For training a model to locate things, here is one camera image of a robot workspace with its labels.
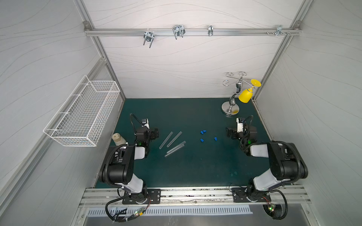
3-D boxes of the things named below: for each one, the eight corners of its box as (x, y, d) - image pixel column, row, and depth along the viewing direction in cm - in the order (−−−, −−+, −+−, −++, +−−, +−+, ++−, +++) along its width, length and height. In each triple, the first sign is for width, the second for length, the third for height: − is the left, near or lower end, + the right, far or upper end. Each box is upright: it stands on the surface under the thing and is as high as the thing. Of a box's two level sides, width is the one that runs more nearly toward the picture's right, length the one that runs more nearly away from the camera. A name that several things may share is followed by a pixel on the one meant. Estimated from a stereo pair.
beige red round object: (118, 147, 94) (110, 139, 85) (120, 141, 97) (113, 133, 88) (125, 147, 95) (119, 139, 85) (127, 141, 97) (121, 133, 88)
